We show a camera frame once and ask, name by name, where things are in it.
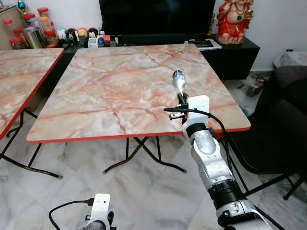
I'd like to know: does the silver metal spoon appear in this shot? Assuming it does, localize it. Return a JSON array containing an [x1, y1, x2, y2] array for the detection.
[[172, 70, 188, 96]]

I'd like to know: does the flat book with remote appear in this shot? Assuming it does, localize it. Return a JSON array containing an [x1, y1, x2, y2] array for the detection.
[[189, 38, 223, 50]]

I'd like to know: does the marble folding table red edge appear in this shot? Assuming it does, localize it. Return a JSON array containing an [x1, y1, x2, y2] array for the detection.
[[0, 48, 65, 179], [26, 43, 252, 174]]

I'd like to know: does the grey power strip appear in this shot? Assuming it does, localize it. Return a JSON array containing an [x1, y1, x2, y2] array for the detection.
[[244, 79, 265, 97]]

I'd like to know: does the black flat television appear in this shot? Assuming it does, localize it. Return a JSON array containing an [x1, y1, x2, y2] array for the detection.
[[98, 0, 216, 37]]

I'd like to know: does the red seated statue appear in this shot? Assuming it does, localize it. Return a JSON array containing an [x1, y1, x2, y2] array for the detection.
[[216, 0, 255, 46]]

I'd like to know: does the black chair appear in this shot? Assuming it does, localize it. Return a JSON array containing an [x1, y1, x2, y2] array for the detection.
[[224, 65, 307, 201]]

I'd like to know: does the grey cushion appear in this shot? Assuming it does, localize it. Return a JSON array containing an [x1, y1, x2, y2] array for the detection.
[[273, 50, 307, 69]]

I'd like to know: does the tall red lid jar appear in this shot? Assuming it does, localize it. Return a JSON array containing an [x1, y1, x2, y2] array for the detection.
[[37, 7, 52, 35]]

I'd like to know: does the shiny metal canister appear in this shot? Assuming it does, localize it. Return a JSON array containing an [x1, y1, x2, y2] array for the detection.
[[23, 26, 45, 49]]

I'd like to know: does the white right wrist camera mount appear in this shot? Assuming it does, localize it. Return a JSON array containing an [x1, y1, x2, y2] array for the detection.
[[184, 95, 211, 127]]

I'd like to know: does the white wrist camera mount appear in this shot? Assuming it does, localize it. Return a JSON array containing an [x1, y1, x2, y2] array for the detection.
[[184, 95, 211, 127], [89, 193, 111, 230]]

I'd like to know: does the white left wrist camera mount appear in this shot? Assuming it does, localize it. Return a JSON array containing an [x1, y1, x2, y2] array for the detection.
[[89, 193, 111, 230]]

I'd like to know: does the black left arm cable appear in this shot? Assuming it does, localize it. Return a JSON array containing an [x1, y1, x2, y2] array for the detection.
[[48, 198, 95, 230]]

